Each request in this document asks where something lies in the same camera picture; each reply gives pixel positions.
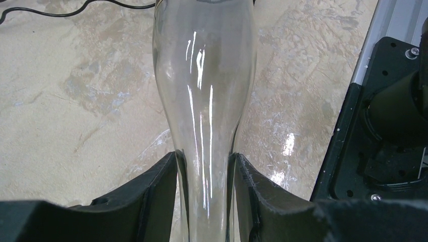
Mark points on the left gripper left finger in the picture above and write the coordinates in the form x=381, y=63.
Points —
x=139, y=210

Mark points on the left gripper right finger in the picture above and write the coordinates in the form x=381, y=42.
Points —
x=267, y=212

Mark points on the clear wine bottle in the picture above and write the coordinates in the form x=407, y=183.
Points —
x=204, y=58

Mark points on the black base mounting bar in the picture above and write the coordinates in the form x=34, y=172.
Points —
x=379, y=147

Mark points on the black wire wine rack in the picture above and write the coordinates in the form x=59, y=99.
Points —
x=76, y=12

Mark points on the aluminium table frame rail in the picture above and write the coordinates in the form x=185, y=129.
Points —
x=399, y=19

